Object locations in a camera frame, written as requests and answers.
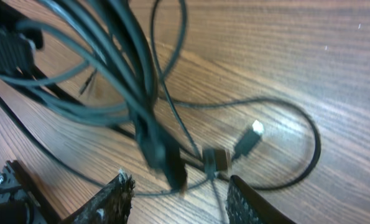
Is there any thin black USB cable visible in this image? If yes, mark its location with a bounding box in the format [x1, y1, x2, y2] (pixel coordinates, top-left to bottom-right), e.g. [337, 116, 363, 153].
[149, 0, 322, 192]

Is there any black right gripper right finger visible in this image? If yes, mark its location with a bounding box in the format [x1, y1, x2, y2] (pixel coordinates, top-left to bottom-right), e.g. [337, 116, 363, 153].
[226, 175, 295, 224]

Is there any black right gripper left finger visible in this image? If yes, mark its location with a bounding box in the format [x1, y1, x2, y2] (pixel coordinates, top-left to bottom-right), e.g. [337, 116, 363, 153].
[60, 170, 135, 224]

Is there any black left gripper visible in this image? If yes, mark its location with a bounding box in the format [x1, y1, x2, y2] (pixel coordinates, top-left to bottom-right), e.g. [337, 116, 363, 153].
[0, 0, 44, 72]

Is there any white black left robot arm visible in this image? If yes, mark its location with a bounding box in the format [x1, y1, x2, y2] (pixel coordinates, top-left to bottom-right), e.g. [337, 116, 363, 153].
[0, 1, 61, 223]

